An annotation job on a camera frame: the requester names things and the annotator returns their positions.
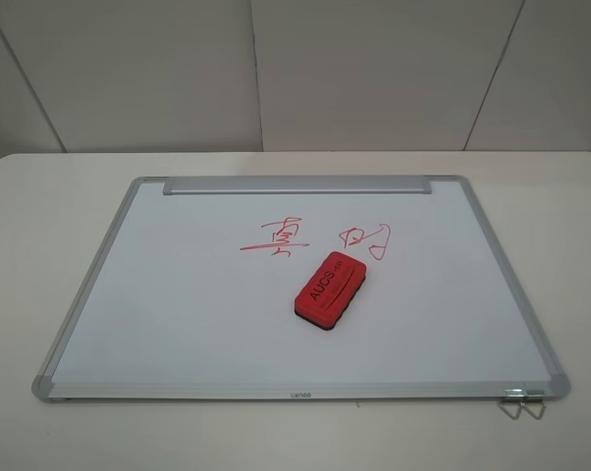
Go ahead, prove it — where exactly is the white framed whiteboard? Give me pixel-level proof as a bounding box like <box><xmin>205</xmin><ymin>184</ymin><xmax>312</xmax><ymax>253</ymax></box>
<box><xmin>31</xmin><ymin>175</ymin><xmax>570</xmax><ymax>401</ymax></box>

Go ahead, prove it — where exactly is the left metal binder clip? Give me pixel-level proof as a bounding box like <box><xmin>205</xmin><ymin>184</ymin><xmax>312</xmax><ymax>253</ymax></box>
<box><xmin>498</xmin><ymin>389</ymin><xmax>527</xmax><ymax>421</ymax></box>

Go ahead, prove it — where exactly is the right metal binder clip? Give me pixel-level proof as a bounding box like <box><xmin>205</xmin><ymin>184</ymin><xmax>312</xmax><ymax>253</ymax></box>
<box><xmin>520</xmin><ymin>390</ymin><xmax>547</xmax><ymax>420</ymax></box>

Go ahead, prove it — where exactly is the red whiteboard eraser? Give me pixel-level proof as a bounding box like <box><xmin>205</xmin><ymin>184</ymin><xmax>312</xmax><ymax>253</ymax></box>
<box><xmin>294</xmin><ymin>251</ymin><xmax>367</xmax><ymax>331</ymax></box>

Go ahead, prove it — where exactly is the metal binder clip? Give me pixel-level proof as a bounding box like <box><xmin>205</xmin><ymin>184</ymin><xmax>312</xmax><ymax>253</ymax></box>
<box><xmin>520</xmin><ymin>390</ymin><xmax>547</xmax><ymax>420</ymax></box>
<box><xmin>498</xmin><ymin>389</ymin><xmax>527</xmax><ymax>421</ymax></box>

